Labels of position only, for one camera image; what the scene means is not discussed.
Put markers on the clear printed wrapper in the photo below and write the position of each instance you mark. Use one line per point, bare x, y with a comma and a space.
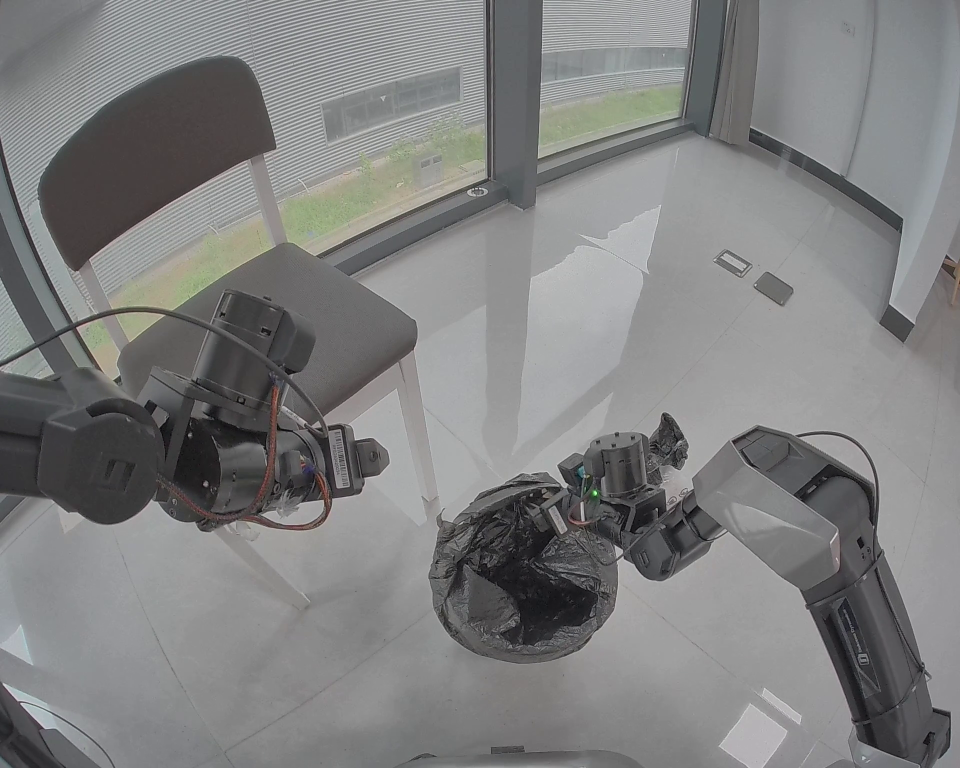
675, 486

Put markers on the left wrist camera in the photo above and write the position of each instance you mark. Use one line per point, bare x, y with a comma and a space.
360, 457

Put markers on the crumpled black plastic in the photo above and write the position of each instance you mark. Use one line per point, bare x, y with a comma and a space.
667, 442

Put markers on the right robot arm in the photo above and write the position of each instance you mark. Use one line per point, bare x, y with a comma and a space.
787, 510

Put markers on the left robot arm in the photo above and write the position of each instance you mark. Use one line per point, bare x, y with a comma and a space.
75, 450

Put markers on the wooden rack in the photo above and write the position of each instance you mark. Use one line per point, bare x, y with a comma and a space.
954, 274

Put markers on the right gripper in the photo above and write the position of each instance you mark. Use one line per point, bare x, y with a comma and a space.
600, 517

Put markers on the black plastic bag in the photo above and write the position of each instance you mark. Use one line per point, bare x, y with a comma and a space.
480, 600

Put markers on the brown padded white-legged chair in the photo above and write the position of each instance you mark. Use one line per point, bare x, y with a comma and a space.
150, 150

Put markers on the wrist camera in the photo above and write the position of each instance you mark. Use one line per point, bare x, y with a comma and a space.
360, 457
574, 472

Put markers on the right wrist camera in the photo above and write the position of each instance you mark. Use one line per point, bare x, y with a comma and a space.
574, 472

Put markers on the pale grey curtain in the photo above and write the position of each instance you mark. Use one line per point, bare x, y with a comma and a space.
735, 67

